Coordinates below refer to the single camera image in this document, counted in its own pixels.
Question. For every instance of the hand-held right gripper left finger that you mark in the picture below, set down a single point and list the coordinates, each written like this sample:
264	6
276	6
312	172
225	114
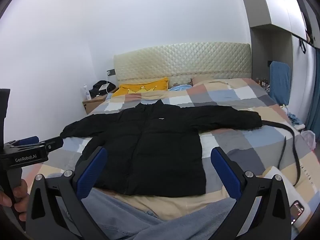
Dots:
91	173

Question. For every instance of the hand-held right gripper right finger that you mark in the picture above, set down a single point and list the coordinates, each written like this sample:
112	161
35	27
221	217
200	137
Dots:
225	173

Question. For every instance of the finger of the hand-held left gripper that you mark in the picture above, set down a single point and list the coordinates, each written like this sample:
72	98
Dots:
26	140
53	143

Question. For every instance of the black puffer jacket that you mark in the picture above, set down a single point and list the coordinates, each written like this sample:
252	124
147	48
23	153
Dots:
162	142

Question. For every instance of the person's left hand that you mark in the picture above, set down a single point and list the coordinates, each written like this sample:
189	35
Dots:
21	197

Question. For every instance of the wooden nightstand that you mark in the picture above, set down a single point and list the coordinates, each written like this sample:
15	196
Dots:
91	105

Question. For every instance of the person's legs in jeans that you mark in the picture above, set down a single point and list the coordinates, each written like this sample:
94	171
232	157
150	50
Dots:
125	217

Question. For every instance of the white spray bottle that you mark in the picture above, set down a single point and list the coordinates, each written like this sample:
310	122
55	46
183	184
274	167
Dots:
86	93

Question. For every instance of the black bag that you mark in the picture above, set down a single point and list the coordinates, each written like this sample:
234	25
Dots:
98	93

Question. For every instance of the black belt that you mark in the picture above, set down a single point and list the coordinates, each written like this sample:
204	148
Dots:
296	155

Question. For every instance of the white tablet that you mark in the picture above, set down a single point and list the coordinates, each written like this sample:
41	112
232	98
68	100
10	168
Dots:
103	87

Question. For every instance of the plaid duvet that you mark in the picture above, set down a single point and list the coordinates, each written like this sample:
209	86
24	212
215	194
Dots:
225	97

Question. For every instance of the smartphone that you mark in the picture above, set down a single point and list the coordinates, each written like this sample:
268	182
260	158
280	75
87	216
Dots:
297	211

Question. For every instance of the light blue cloth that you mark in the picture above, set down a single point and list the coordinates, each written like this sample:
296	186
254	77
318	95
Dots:
295	118

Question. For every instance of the clear plastic bag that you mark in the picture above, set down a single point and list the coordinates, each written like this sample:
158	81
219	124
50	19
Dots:
308	138

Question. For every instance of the pink pillow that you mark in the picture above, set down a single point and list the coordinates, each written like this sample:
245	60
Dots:
200	80

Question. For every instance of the light blue pillow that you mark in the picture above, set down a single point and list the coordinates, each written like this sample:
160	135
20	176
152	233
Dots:
180	88

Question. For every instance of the group of small bottles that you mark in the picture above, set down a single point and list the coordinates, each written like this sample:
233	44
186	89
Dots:
262	83

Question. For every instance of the yellow crown pillow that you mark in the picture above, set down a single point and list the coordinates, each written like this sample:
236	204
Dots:
140	87

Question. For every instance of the blue hanging towel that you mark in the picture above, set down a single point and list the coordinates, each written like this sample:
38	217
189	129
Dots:
280	82

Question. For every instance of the blue curtain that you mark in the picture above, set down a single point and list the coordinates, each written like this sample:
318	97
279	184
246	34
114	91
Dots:
315	100

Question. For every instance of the cream quilted headboard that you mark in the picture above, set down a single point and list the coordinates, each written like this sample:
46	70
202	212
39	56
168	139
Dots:
180	60

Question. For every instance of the grey wardrobe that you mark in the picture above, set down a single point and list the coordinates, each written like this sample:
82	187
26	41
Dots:
272	10

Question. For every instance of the grey wall socket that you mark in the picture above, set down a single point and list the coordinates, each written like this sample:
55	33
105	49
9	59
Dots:
110	72

